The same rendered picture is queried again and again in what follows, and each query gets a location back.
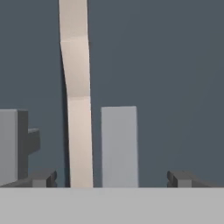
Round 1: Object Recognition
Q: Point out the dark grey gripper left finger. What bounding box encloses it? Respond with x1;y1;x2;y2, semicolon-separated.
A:
0;169;58;188

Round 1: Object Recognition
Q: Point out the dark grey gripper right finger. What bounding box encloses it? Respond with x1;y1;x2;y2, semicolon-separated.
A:
166;170;221;188

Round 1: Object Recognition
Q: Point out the dark grey fridge door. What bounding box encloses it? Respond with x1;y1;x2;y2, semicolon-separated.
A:
0;0;224;188

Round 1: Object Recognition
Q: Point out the grey block with dark side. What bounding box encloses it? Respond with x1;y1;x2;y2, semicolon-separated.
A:
0;108;41;186

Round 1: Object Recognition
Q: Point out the pale grey upright bar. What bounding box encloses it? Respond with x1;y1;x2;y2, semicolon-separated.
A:
101;105;140;188

